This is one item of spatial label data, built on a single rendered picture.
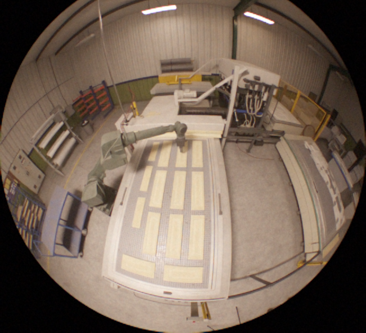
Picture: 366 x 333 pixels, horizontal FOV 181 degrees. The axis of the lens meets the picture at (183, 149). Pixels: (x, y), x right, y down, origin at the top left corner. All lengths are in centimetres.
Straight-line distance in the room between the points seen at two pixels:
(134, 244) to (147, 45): 705
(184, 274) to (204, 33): 741
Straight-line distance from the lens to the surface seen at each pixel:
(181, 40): 630
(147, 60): 665
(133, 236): 189
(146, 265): 187
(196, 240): 169
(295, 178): 367
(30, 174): 745
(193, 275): 180
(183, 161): 209
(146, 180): 202
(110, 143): 149
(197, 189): 183
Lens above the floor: 258
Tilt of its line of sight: 48 degrees down
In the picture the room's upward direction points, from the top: 5 degrees counter-clockwise
